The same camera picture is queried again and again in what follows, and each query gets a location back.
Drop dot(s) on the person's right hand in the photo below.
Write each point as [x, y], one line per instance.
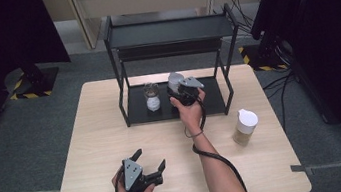
[191, 116]

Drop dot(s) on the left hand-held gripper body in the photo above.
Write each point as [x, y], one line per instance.
[132, 175]

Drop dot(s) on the white-capped jar of brown powder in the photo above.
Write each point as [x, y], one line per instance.
[247, 120]

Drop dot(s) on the silver-lidded jar of white powder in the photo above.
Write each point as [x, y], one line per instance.
[153, 103]

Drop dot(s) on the thin wristband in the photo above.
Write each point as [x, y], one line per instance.
[197, 134]

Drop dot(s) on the stand base with hazard tape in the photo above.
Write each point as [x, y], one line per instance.
[35, 83]
[261, 59]

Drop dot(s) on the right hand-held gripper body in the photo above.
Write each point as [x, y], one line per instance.
[186, 92]

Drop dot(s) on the black metal rack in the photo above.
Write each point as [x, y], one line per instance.
[166, 32]

